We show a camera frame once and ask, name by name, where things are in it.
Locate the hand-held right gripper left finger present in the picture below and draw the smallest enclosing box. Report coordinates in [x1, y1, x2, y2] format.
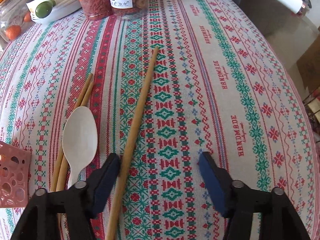
[10, 152, 122, 240]

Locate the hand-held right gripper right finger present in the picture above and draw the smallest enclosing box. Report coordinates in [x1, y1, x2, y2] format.
[198, 151, 312, 240]

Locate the white plastic spoon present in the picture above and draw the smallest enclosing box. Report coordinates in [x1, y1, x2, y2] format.
[62, 106, 98, 190]

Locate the pink perforated utensil holder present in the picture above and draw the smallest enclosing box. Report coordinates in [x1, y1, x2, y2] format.
[0, 141, 32, 208]

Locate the jar of red berries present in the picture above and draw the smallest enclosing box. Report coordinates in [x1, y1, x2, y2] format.
[73, 0, 113, 20]

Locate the white dish with green knob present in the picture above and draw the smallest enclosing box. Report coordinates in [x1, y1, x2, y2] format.
[26, 0, 82, 25]

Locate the clear glass jar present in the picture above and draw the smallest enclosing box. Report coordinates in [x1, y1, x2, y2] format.
[0, 0, 38, 43]

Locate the black wire rack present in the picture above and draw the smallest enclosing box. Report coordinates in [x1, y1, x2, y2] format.
[302, 90, 320, 140]

